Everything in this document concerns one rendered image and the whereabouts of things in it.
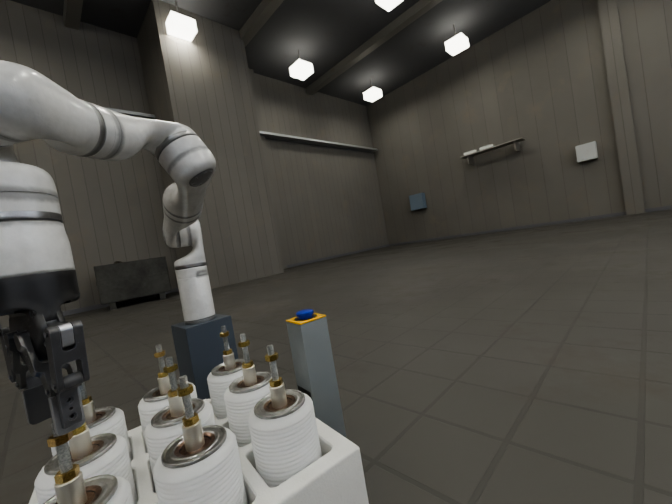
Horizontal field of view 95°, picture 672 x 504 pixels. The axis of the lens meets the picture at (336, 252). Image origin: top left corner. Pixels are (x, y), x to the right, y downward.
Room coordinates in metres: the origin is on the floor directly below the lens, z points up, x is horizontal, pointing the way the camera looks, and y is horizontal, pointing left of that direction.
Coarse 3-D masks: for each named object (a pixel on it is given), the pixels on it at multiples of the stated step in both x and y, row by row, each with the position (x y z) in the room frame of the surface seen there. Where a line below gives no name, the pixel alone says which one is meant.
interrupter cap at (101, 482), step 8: (88, 480) 0.34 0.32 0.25; (96, 480) 0.34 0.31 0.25; (104, 480) 0.34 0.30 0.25; (112, 480) 0.33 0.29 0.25; (88, 488) 0.33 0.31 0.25; (96, 488) 0.33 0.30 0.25; (104, 488) 0.32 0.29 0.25; (112, 488) 0.32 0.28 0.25; (88, 496) 0.32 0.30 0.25; (96, 496) 0.32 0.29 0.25; (104, 496) 0.31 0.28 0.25; (112, 496) 0.31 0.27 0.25
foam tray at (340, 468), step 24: (336, 432) 0.47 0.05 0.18; (144, 456) 0.50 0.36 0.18; (240, 456) 0.45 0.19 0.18; (336, 456) 0.42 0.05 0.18; (360, 456) 0.43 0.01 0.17; (144, 480) 0.44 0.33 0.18; (288, 480) 0.39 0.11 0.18; (312, 480) 0.39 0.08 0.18; (336, 480) 0.41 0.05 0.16; (360, 480) 0.43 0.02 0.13
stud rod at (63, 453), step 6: (54, 432) 0.31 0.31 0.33; (66, 444) 0.31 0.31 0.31; (60, 450) 0.31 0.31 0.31; (66, 450) 0.31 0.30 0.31; (60, 456) 0.31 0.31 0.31; (66, 456) 0.31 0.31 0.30; (60, 462) 0.31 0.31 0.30; (66, 462) 0.31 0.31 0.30; (60, 468) 0.31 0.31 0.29; (66, 468) 0.31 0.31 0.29
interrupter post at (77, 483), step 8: (80, 472) 0.32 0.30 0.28; (72, 480) 0.31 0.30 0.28; (80, 480) 0.31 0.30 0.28; (56, 488) 0.30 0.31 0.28; (64, 488) 0.30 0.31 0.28; (72, 488) 0.30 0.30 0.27; (80, 488) 0.31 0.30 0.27; (56, 496) 0.30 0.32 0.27; (64, 496) 0.30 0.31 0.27; (72, 496) 0.30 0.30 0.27; (80, 496) 0.31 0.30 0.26
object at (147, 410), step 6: (192, 384) 0.59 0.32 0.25; (192, 396) 0.57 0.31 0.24; (144, 402) 0.54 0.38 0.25; (150, 402) 0.53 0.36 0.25; (156, 402) 0.53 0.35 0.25; (162, 402) 0.53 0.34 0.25; (168, 402) 0.53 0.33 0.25; (138, 408) 0.54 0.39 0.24; (144, 408) 0.53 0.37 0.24; (150, 408) 0.52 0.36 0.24; (156, 408) 0.52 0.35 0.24; (162, 408) 0.52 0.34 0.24; (144, 414) 0.53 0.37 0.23; (150, 414) 0.52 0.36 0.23; (144, 420) 0.53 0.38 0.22; (150, 420) 0.52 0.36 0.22; (144, 426) 0.53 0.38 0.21; (144, 438) 0.53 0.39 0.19
